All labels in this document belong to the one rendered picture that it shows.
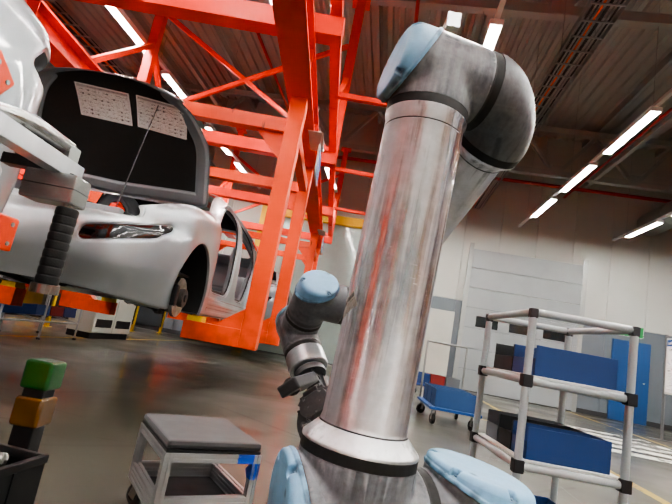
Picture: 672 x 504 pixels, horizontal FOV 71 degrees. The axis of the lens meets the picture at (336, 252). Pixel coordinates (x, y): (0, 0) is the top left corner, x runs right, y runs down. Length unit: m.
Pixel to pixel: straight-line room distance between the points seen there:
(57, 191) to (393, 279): 0.58
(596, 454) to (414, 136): 1.59
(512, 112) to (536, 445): 1.41
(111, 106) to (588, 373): 3.86
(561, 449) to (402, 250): 1.47
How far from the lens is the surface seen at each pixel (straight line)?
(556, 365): 1.93
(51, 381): 0.79
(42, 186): 0.92
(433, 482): 0.66
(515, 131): 0.75
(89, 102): 4.53
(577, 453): 1.99
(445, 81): 0.67
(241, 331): 4.33
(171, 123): 4.25
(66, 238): 0.90
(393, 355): 0.58
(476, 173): 0.80
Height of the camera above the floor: 0.77
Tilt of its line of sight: 10 degrees up
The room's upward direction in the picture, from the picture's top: 11 degrees clockwise
